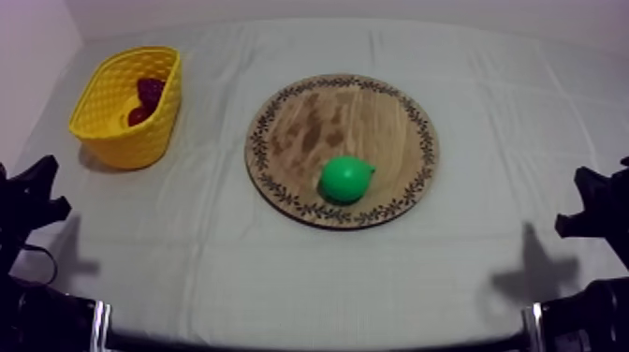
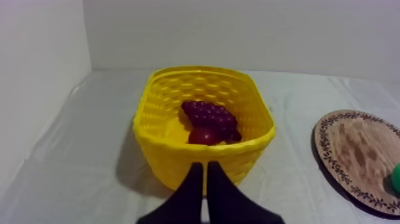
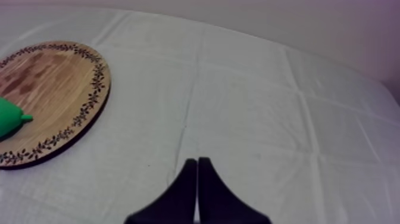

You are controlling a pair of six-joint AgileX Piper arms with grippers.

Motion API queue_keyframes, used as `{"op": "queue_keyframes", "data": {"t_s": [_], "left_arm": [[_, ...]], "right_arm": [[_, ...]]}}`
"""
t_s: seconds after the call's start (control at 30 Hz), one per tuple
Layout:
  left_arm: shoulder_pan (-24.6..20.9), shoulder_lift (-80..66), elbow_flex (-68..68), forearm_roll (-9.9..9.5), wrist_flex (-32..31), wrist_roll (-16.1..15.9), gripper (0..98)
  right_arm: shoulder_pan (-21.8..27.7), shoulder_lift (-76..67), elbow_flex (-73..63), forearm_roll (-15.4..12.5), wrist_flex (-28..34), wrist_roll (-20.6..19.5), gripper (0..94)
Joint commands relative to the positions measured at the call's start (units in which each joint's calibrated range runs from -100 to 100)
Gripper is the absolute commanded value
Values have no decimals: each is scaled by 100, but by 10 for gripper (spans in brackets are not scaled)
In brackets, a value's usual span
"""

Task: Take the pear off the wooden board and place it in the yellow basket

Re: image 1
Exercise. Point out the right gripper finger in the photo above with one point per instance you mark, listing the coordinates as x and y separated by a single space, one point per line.
593 189
582 225

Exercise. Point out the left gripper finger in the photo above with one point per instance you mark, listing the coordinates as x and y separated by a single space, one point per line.
38 179
49 212

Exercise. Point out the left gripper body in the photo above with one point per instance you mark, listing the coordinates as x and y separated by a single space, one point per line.
9 221

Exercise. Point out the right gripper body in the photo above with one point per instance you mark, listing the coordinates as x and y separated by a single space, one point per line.
620 216

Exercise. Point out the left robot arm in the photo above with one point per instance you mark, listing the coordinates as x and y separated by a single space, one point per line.
39 319

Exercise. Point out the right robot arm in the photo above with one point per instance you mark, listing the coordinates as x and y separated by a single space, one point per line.
589 319

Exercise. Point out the yellow plastic basket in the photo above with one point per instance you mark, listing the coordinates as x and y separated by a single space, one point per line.
110 142

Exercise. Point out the green toy pear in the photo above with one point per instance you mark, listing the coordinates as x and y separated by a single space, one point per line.
345 180

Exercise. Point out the round wooden board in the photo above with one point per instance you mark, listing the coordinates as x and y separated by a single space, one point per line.
344 118

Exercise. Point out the small red fruit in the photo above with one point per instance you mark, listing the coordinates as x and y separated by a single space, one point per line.
138 116

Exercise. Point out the silver metal bar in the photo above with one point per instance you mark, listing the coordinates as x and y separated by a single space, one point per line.
100 327

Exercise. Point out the purple toy grapes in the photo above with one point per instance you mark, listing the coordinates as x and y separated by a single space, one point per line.
150 91

